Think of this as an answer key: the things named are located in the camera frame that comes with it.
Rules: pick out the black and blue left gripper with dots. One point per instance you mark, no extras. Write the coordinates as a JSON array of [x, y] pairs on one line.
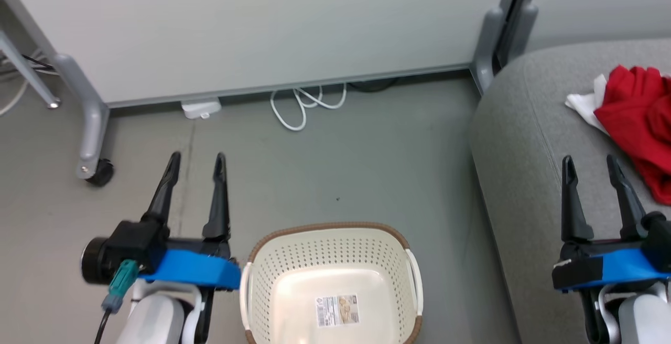
[[188, 268]]

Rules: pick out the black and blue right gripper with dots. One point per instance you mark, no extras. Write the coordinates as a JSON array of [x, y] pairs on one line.
[[624, 265]]

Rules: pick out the red garment with white sleeve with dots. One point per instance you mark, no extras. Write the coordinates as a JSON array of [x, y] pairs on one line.
[[629, 97]]

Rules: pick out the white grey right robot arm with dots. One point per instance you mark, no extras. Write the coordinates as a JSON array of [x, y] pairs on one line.
[[645, 318]]

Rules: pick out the cream perforated laundry basket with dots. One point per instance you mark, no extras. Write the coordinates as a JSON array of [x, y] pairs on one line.
[[325, 260]]

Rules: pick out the printed paper basket sticker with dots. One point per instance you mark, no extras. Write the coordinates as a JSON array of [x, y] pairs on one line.
[[338, 310]]

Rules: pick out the grey fabric sofa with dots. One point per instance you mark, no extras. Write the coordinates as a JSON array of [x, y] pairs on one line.
[[534, 176]]

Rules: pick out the black caster wheel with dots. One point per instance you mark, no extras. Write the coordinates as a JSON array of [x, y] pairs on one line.
[[100, 173]]

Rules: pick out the long grey partition foot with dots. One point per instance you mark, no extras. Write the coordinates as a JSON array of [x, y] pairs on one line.
[[92, 118]]

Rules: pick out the wide white partition panel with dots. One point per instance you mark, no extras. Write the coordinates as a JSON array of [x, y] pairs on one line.
[[262, 24]]

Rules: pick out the short grey partition foot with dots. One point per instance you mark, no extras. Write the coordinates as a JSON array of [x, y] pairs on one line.
[[521, 29], [487, 45]]

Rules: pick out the grey metal table leg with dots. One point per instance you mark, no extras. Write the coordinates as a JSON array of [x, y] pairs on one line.
[[29, 74]]

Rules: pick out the narrow white partition panel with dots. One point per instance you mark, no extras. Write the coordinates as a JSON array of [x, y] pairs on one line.
[[603, 3]]

